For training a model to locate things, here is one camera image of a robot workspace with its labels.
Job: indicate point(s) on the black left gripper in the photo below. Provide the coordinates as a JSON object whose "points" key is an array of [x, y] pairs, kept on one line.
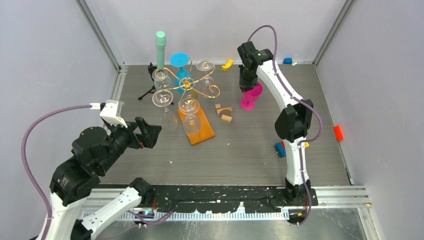
{"points": [[152, 131]]}

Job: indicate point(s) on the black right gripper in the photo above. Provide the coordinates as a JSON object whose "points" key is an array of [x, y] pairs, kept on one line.
{"points": [[245, 85]]}

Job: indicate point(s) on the pink plastic wine glass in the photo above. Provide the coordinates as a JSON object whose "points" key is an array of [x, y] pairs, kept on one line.
{"points": [[248, 101]]}

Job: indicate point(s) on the clear wine glass front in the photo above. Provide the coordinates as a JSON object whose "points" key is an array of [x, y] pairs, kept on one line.
{"points": [[189, 106]]}

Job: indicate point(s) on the clear wine glass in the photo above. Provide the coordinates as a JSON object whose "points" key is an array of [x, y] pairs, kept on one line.
{"points": [[189, 106], [161, 80], [163, 98], [205, 66]]}

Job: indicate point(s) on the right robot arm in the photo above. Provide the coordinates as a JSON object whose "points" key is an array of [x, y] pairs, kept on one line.
{"points": [[293, 122]]}

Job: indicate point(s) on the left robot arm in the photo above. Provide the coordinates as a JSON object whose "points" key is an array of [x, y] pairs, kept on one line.
{"points": [[93, 154]]}

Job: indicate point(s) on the clear wine glass back right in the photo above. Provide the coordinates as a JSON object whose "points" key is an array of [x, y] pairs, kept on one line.
{"points": [[205, 66]]}

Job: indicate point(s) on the orange wooden rack base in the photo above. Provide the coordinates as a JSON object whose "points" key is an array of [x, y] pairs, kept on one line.
{"points": [[206, 130]]}

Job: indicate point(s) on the clear wine glass back left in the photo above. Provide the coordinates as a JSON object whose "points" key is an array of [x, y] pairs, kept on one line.
{"points": [[161, 80]]}

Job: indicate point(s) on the blue plastic wine glass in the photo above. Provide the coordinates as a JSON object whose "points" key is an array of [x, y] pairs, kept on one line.
{"points": [[180, 60]]}

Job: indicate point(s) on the yellow curved block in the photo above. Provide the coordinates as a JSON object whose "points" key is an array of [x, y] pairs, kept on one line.
{"points": [[228, 65]]}

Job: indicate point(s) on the small blue block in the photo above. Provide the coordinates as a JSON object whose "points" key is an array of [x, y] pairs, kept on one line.
{"points": [[287, 61]]}

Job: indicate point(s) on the wooden arch block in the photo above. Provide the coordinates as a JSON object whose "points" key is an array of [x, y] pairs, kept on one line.
{"points": [[224, 110]]}

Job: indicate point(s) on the wooden rectangular block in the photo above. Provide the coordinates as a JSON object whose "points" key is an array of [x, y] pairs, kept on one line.
{"points": [[226, 118]]}

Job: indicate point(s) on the colourful toy block calculator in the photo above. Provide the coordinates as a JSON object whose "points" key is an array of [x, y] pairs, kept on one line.
{"points": [[281, 149]]}

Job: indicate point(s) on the green microphone on tripod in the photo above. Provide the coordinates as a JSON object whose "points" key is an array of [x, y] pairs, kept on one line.
{"points": [[160, 43]]}

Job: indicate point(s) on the red block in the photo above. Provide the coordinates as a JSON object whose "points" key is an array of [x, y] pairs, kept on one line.
{"points": [[338, 133]]}

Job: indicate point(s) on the gold wire wine glass rack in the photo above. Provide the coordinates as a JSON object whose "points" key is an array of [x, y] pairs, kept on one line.
{"points": [[189, 83]]}

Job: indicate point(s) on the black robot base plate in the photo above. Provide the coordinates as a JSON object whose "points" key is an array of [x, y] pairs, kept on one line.
{"points": [[224, 198]]}

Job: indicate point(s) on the aluminium frame rail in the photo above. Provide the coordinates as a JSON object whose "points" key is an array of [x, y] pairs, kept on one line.
{"points": [[92, 22]]}

